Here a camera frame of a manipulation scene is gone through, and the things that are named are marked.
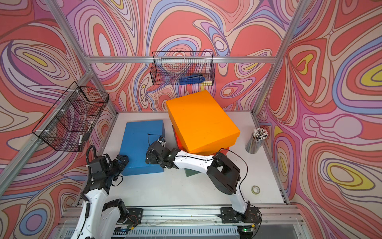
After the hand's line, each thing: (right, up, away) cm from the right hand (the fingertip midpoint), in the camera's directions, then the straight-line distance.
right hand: (154, 162), depth 84 cm
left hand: (-15, 0, -2) cm, 16 cm away
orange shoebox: (+26, +22, -17) cm, 38 cm away
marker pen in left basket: (-33, +13, -12) cm, 38 cm away
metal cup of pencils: (+60, +10, +5) cm, 61 cm away
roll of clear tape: (+58, -15, -3) cm, 60 cm away
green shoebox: (+21, -7, +3) cm, 22 cm away
